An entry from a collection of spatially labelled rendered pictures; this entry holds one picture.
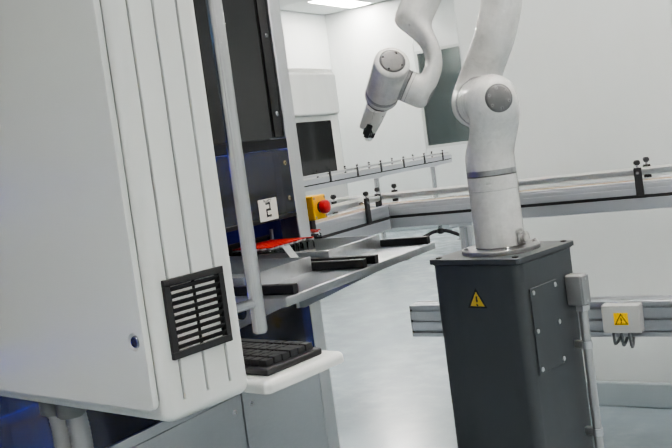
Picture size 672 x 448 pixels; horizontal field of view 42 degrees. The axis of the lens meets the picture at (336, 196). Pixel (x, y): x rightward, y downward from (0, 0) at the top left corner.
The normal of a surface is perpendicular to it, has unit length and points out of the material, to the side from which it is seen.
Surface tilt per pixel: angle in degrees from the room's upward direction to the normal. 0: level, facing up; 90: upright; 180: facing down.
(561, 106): 90
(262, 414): 90
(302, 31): 90
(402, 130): 90
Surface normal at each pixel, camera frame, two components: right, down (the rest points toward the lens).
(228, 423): 0.84, -0.08
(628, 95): -0.52, 0.11
